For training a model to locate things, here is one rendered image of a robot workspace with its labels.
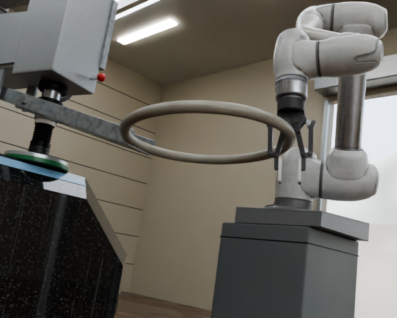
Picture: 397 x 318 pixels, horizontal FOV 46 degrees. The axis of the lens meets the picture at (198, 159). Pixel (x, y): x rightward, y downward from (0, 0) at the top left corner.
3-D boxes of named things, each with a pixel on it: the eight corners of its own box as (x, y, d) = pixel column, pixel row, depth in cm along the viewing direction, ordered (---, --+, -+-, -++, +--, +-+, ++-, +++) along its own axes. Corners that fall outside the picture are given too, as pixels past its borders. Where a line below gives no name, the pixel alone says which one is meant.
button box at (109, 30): (84, 69, 175) (98, 2, 182) (88, 72, 178) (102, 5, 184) (100, 67, 172) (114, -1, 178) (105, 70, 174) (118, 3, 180)
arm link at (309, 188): (276, 200, 201) (281, 151, 204) (320, 204, 195) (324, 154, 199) (271, 196, 186) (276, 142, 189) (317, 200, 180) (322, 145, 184)
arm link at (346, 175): (321, 193, 198) (376, 198, 191) (318, 204, 183) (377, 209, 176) (332, 5, 183) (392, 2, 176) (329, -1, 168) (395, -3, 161)
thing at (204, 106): (80, 123, 121) (82, 112, 121) (174, 169, 162) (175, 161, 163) (259, 98, 98) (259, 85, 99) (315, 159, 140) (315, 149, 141)
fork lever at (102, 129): (-18, 92, 168) (-12, 79, 168) (24, 111, 184) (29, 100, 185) (120, 141, 132) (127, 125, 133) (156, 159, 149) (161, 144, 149)
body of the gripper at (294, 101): (306, 105, 131) (306, 136, 129) (276, 106, 133) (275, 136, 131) (307, 94, 124) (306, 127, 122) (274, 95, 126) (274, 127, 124)
